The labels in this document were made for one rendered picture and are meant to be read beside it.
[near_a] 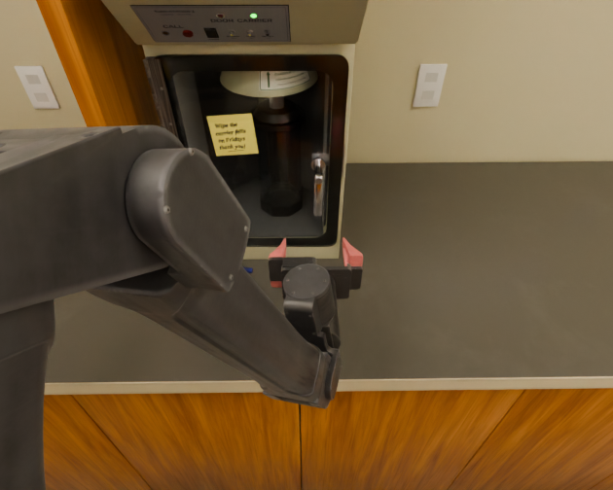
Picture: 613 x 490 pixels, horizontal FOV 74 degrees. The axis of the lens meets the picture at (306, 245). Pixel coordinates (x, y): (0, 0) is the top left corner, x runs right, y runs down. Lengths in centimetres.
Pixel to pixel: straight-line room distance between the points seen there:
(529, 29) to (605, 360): 78
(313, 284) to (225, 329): 23
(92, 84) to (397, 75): 77
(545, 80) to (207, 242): 123
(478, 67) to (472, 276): 56
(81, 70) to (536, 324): 89
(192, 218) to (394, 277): 78
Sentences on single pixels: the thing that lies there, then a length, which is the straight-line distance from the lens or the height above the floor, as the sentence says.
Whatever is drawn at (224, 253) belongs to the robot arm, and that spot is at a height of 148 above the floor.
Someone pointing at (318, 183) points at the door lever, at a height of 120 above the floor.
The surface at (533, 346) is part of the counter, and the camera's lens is 90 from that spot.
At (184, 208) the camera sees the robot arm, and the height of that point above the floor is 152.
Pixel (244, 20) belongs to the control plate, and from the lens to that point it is 61.
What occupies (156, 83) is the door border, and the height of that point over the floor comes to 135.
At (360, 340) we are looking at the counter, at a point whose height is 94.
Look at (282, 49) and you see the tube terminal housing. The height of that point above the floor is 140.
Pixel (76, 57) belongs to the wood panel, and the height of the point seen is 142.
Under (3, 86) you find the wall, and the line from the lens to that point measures 141.
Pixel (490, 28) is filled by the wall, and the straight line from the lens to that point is 122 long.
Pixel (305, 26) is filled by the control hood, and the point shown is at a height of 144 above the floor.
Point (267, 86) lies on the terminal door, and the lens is 69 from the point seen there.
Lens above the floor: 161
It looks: 44 degrees down
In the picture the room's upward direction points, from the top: straight up
